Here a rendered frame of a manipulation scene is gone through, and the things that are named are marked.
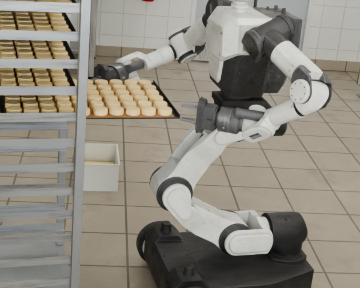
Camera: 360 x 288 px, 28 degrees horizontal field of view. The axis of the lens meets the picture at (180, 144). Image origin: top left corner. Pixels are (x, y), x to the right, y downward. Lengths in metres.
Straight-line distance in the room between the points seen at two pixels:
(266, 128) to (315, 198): 1.76
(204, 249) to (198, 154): 0.52
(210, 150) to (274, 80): 0.35
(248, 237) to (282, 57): 0.85
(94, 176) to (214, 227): 1.14
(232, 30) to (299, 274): 1.06
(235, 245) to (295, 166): 1.67
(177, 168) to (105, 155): 1.44
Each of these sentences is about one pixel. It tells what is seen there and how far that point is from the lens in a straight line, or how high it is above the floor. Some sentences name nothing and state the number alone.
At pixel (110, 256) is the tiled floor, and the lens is 3.29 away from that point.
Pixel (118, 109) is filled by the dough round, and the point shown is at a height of 0.88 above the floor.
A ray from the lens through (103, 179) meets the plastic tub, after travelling 3.87.
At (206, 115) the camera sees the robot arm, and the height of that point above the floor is 0.88.
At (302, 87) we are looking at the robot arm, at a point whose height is 1.06.
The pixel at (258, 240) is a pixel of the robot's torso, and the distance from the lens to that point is 2.92.
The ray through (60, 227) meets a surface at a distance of 3.03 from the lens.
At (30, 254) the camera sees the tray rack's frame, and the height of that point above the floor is 0.15.
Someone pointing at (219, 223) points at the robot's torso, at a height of 0.36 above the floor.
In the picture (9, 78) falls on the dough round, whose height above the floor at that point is 0.97.
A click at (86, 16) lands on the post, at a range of 2.27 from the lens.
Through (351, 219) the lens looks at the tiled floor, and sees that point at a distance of 3.94.
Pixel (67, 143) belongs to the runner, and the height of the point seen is 0.78.
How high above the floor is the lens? 1.67
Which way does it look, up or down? 21 degrees down
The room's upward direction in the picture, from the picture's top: 5 degrees clockwise
